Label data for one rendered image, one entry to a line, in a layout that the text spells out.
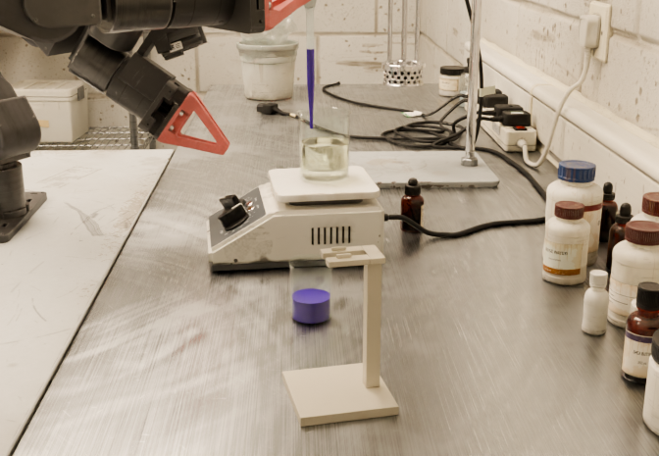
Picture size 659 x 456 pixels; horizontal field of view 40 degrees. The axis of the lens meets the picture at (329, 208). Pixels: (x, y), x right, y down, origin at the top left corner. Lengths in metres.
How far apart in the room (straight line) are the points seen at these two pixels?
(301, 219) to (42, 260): 0.31
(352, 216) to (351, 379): 0.29
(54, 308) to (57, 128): 2.33
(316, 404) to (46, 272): 0.44
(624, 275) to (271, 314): 0.35
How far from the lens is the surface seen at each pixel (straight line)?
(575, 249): 1.01
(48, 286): 1.03
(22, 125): 1.22
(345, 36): 3.45
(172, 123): 1.07
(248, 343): 0.86
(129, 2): 0.72
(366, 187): 1.04
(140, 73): 1.07
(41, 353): 0.88
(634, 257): 0.90
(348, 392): 0.76
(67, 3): 0.69
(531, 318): 0.93
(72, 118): 3.26
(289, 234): 1.02
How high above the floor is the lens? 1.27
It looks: 17 degrees down
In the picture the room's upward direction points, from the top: straight up
